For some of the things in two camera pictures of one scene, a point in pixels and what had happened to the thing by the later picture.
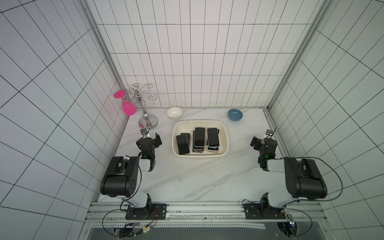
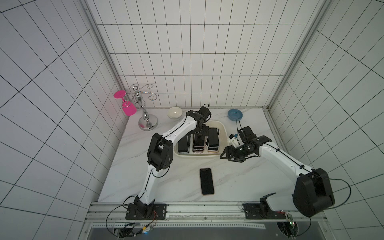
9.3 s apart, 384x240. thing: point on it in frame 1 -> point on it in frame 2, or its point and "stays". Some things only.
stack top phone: [199, 137] stays
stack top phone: [213, 137] stays
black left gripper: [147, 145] -> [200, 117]
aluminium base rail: [304, 215] stays
